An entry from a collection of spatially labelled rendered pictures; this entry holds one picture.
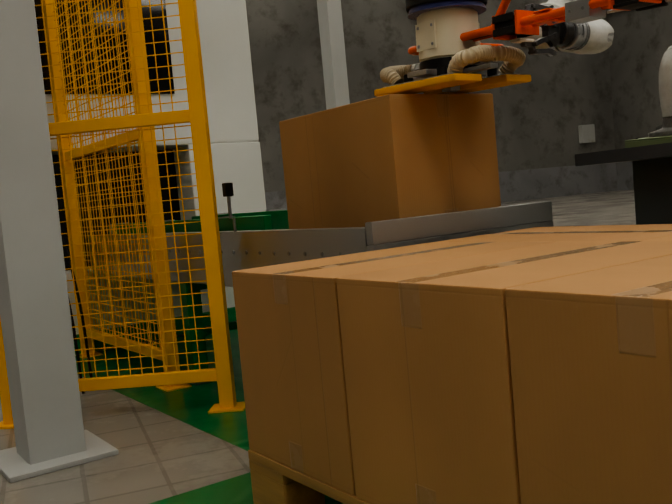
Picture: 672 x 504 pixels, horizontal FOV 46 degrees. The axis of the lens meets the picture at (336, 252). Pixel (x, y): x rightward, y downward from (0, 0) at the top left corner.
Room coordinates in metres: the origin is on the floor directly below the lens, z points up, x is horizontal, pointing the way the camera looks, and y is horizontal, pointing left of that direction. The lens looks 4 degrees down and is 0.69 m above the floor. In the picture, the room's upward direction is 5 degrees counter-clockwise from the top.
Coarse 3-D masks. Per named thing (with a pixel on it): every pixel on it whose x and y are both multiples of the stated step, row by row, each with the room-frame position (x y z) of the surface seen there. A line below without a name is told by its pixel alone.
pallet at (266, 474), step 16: (256, 464) 1.69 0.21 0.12; (272, 464) 1.63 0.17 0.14; (256, 480) 1.69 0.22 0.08; (272, 480) 1.64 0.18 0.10; (288, 480) 1.61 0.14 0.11; (304, 480) 1.53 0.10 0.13; (256, 496) 1.70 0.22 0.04; (272, 496) 1.64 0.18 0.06; (288, 496) 1.60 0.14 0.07; (304, 496) 1.63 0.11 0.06; (320, 496) 1.65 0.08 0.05; (336, 496) 1.43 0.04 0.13; (352, 496) 1.39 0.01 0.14
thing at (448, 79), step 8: (440, 72) 2.14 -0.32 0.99; (408, 80) 2.25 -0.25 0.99; (416, 80) 2.18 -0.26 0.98; (424, 80) 2.14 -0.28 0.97; (432, 80) 2.11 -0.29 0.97; (440, 80) 2.08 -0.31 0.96; (448, 80) 2.06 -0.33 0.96; (456, 80) 2.04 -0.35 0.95; (464, 80) 2.06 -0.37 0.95; (472, 80) 2.08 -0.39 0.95; (480, 80) 2.09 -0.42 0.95; (384, 88) 2.28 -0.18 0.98; (392, 88) 2.25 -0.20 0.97; (400, 88) 2.22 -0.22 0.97; (408, 88) 2.19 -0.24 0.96; (416, 88) 2.17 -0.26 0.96; (424, 88) 2.18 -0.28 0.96; (432, 88) 2.20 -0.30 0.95; (440, 88) 2.21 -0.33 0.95; (376, 96) 2.32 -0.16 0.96
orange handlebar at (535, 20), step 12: (600, 0) 1.80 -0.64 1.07; (540, 12) 1.96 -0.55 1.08; (552, 12) 1.91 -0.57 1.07; (564, 12) 1.89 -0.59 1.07; (528, 24) 1.99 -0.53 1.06; (540, 24) 1.97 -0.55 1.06; (552, 24) 1.98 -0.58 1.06; (468, 36) 2.15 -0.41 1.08; (480, 36) 2.12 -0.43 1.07; (492, 36) 2.14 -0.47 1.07
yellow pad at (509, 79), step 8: (488, 72) 2.25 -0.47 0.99; (496, 72) 2.25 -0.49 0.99; (488, 80) 2.20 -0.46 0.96; (496, 80) 2.18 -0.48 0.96; (504, 80) 2.15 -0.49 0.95; (512, 80) 2.16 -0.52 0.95; (520, 80) 2.18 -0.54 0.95; (528, 80) 2.19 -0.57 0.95; (464, 88) 2.28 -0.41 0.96; (472, 88) 2.28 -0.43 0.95; (480, 88) 2.29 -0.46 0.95; (488, 88) 2.31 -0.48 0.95
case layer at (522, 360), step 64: (384, 256) 1.74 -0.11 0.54; (448, 256) 1.60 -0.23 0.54; (512, 256) 1.48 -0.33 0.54; (576, 256) 1.38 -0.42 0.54; (640, 256) 1.29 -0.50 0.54; (256, 320) 1.64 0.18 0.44; (320, 320) 1.44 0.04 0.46; (384, 320) 1.28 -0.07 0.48; (448, 320) 1.15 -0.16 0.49; (512, 320) 1.05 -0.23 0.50; (576, 320) 0.96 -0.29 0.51; (640, 320) 0.89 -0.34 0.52; (256, 384) 1.66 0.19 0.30; (320, 384) 1.45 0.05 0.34; (384, 384) 1.29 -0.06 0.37; (448, 384) 1.16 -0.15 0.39; (512, 384) 1.06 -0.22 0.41; (576, 384) 0.97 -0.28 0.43; (640, 384) 0.89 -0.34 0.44; (256, 448) 1.69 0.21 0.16; (320, 448) 1.47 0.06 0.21; (384, 448) 1.30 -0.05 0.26; (448, 448) 1.17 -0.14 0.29; (512, 448) 1.06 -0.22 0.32; (576, 448) 0.97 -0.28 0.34; (640, 448) 0.90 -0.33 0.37
